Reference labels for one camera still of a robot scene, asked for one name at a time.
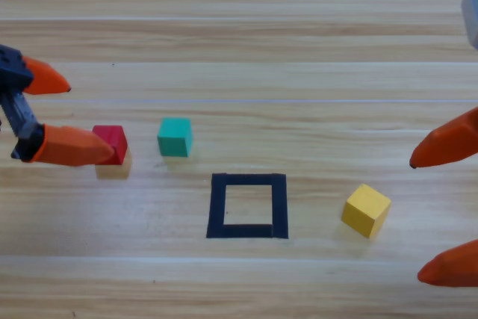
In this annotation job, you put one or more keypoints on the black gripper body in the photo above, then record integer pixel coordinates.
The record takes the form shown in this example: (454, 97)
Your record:
(15, 72)

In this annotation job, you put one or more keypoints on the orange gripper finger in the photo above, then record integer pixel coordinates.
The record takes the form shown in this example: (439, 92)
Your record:
(74, 145)
(452, 270)
(46, 80)
(448, 143)

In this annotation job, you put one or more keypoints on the red wooden block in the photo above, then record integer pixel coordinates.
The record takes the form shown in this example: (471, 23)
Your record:
(118, 149)

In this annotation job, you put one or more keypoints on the green wooden block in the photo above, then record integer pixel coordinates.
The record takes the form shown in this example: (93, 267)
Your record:
(173, 137)

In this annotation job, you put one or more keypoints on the yellow wooden block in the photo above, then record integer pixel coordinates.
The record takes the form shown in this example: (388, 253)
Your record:
(364, 208)

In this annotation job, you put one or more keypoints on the black tape square outline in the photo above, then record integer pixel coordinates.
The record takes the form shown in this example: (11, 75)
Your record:
(216, 203)

